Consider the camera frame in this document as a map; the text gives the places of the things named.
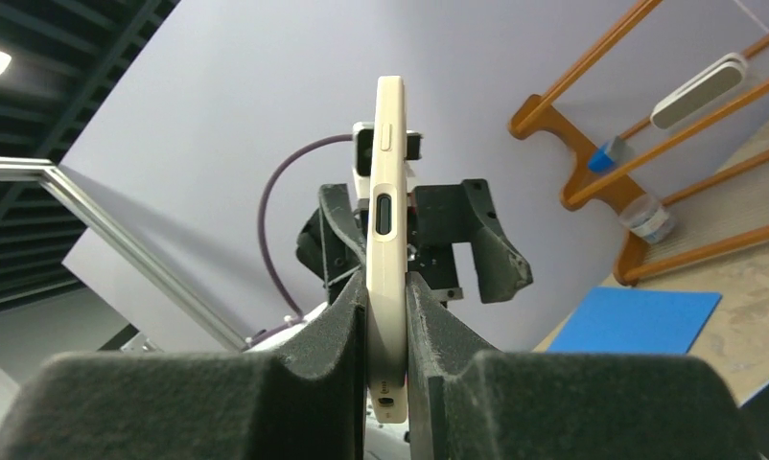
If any orange wooden rack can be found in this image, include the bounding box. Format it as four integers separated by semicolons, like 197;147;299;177
508;0;769;288

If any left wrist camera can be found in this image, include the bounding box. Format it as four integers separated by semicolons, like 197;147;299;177
352;122;424;200

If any clear plastic cup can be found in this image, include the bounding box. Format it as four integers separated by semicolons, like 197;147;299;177
618;194;677;244

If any black phone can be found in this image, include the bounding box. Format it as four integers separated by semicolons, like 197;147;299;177
365;76;408;424

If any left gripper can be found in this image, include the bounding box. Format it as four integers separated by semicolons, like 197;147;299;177
295;178;533;305

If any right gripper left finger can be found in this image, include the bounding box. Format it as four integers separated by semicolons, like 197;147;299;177
0;273;367;459

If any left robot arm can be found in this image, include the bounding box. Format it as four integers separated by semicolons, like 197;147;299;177
247;179;533;351

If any blue cube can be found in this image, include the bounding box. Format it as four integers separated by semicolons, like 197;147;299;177
587;136;629;173

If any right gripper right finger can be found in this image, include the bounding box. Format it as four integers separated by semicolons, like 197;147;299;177
406;273;759;459

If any blue mat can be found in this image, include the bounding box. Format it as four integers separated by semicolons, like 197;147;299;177
548;287;722;355

